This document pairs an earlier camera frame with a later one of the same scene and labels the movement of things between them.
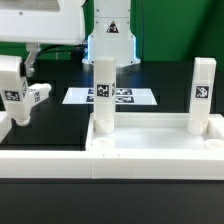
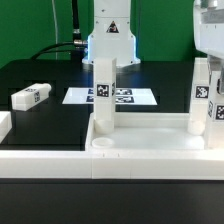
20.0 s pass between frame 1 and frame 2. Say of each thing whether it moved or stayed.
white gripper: moved
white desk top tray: stayed
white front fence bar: stayed
